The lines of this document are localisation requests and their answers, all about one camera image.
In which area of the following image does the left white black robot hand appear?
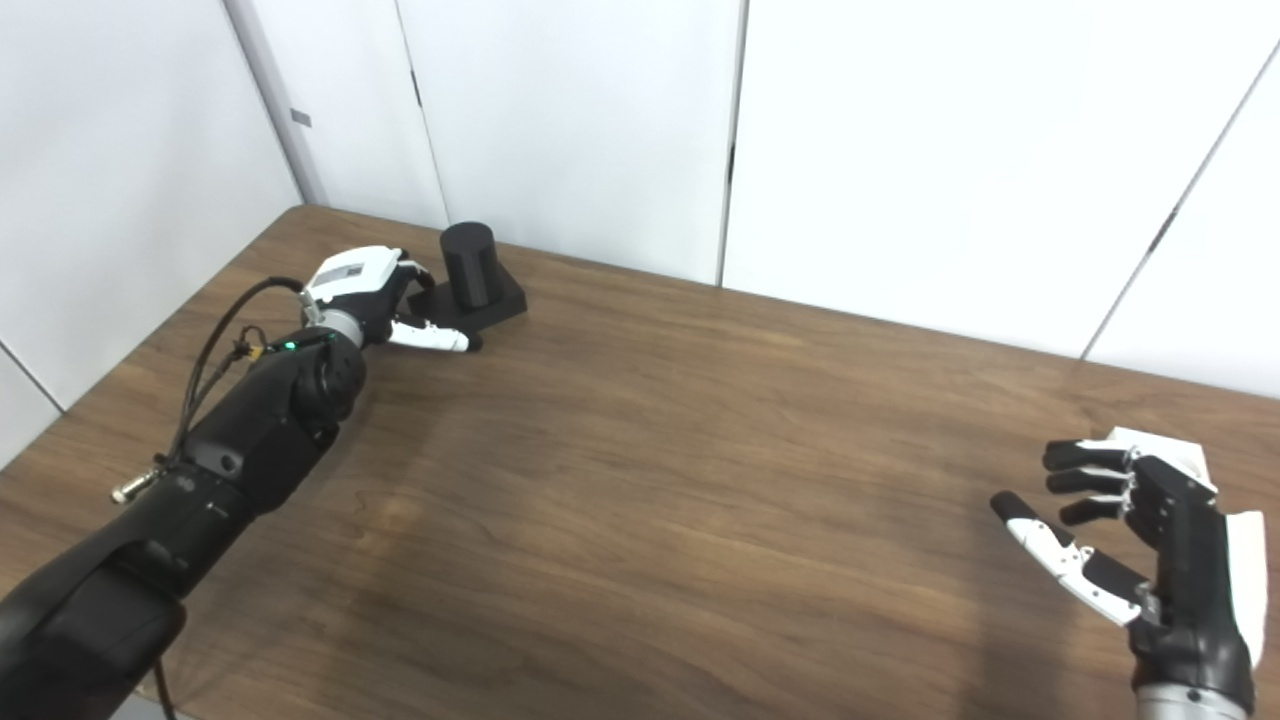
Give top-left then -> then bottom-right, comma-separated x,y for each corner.
300,246 -> 484,354

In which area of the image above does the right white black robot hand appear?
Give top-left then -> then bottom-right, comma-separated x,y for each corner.
990,440 -> 1269,716

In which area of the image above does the black peg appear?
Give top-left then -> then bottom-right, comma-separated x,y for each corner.
405,222 -> 528,329

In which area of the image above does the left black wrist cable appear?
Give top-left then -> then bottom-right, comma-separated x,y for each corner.
110,277 -> 306,504

